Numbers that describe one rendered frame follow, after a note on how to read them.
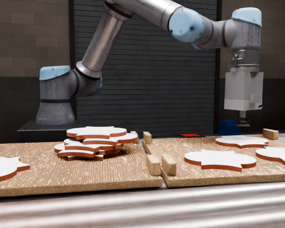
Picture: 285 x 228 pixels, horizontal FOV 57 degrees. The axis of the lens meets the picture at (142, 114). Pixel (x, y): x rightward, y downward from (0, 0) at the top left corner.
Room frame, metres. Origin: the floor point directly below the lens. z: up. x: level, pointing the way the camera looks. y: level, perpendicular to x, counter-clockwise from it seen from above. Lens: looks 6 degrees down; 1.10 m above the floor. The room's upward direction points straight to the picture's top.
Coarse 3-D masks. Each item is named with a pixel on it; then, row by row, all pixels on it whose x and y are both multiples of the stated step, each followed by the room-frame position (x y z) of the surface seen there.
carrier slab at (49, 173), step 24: (0, 144) 0.73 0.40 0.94; (24, 144) 0.73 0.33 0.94; (48, 144) 0.73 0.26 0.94; (48, 168) 0.51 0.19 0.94; (72, 168) 0.51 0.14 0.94; (96, 168) 0.51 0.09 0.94; (120, 168) 0.51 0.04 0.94; (144, 168) 0.51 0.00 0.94; (0, 192) 0.41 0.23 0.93; (24, 192) 0.42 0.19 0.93; (48, 192) 0.42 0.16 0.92
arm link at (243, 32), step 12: (240, 12) 0.72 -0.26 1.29; (252, 12) 0.71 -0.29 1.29; (228, 24) 0.74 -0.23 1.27; (240, 24) 0.72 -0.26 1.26; (252, 24) 0.70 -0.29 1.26; (228, 36) 0.74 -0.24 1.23; (240, 36) 0.71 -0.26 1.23; (252, 36) 0.71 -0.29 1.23; (240, 48) 0.71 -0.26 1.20; (252, 48) 0.71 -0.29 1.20
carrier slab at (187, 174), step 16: (144, 144) 0.74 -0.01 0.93; (160, 144) 0.73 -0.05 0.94; (176, 144) 0.73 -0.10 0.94; (192, 144) 0.73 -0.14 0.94; (208, 144) 0.73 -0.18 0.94; (272, 144) 0.73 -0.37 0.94; (160, 160) 0.57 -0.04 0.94; (176, 160) 0.57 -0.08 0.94; (256, 160) 0.57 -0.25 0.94; (176, 176) 0.47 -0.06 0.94; (192, 176) 0.47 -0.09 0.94; (208, 176) 0.47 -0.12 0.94; (224, 176) 0.47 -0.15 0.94; (240, 176) 0.47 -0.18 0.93; (256, 176) 0.47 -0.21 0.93; (272, 176) 0.48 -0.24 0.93
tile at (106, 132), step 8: (80, 128) 0.68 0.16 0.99; (88, 128) 0.68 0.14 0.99; (96, 128) 0.68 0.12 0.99; (104, 128) 0.68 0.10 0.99; (112, 128) 0.68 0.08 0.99; (120, 128) 0.68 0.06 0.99; (72, 136) 0.62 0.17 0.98; (80, 136) 0.60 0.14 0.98; (88, 136) 0.60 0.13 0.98; (96, 136) 0.61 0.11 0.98; (104, 136) 0.60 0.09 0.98; (112, 136) 0.62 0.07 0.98; (120, 136) 0.63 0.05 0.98
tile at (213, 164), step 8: (192, 152) 0.60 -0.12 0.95; (200, 152) 0.60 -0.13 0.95; (208, 152) 0.60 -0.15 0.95; (216, 152) 0.60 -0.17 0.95; (224, 152) 0.60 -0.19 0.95; (232, 152) 0.60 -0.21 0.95; (192, 160) 0.54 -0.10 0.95; (200, 160) 0.53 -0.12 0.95; (208, 160) 0.53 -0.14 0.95; (216, 160) 0.53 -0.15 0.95; (224, 160) 0.53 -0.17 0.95; (232, 160) 0.53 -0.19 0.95; (240, 160) 0.53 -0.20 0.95; (248, 160) 0.53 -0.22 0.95; (208, 168) 0.51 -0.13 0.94; (216, 168) 0.51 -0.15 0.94; (224, 168) 0.51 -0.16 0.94; (232, 168) 0.50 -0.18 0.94; (240, 168) 0.49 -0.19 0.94
